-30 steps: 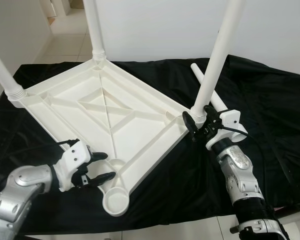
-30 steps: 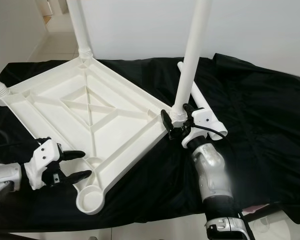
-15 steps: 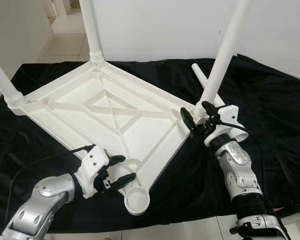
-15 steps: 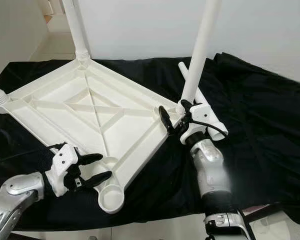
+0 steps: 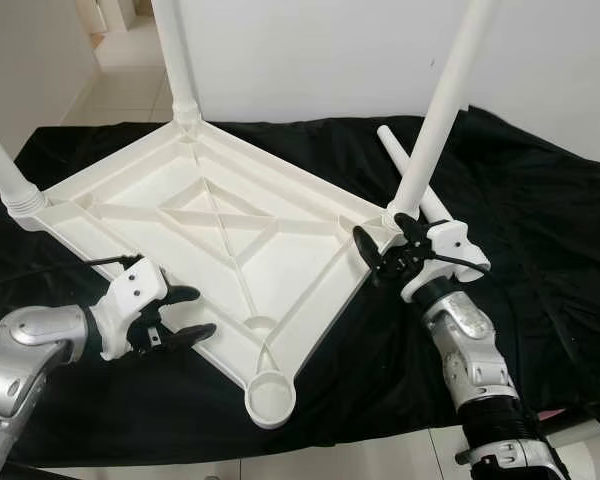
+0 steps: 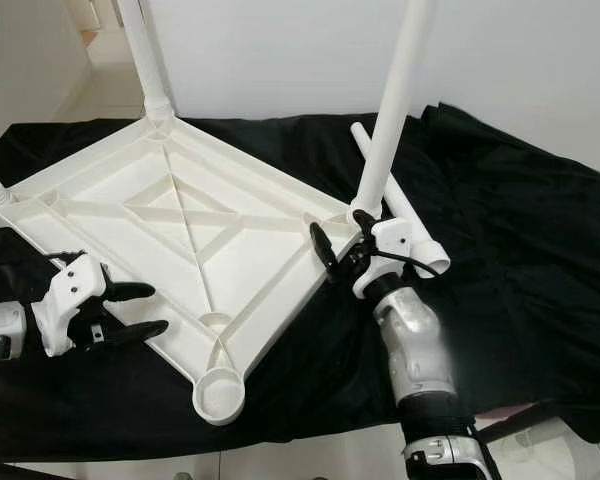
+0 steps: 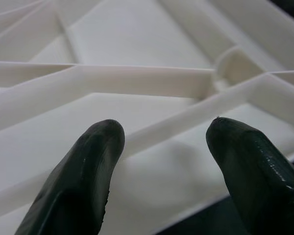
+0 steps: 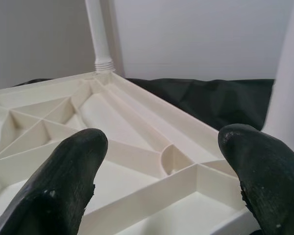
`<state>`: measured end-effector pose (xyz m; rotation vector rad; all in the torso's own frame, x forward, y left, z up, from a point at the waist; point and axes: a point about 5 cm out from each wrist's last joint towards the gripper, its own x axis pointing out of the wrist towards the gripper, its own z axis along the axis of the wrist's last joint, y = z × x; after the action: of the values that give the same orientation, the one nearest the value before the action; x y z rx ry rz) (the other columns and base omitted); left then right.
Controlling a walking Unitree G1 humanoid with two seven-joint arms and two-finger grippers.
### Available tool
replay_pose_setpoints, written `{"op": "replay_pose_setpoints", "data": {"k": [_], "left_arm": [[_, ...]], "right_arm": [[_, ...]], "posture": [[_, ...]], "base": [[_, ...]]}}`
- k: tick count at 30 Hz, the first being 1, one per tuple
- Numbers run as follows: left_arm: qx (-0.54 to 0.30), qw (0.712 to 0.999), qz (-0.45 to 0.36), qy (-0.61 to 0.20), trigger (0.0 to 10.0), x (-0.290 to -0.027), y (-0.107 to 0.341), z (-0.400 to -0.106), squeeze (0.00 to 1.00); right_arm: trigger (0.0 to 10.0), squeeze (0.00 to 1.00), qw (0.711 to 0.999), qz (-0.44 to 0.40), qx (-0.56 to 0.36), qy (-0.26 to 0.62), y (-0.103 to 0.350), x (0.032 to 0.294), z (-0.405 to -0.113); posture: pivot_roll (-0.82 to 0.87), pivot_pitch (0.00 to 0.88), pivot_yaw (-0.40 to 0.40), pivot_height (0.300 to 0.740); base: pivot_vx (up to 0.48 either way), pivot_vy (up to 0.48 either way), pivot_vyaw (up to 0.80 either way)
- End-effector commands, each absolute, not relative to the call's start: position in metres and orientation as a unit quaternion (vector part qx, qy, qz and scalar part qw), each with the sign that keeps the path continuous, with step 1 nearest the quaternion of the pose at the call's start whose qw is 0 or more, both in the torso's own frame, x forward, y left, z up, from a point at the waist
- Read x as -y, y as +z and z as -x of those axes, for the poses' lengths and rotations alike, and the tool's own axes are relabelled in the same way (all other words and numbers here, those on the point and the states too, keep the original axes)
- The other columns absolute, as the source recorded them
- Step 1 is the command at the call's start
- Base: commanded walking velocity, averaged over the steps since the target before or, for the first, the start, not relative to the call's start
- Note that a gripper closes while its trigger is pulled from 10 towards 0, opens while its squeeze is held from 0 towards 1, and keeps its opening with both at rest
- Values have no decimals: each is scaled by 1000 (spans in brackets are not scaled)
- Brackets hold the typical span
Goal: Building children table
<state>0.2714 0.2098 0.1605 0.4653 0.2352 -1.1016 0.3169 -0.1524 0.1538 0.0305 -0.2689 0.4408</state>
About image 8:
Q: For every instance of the black cloth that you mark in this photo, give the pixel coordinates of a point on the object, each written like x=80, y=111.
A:
x=210, y=102

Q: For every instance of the white plastic table leg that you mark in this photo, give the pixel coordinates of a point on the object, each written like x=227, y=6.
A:
x=289, y=85
x=99, y=36

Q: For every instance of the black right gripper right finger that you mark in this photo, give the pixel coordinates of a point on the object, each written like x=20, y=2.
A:
x=272, y=183

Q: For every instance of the white plastic table top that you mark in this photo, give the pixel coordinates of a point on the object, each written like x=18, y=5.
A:
x=137, y=171

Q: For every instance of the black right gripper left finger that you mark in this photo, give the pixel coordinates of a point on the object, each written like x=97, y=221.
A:
x=51, y=191

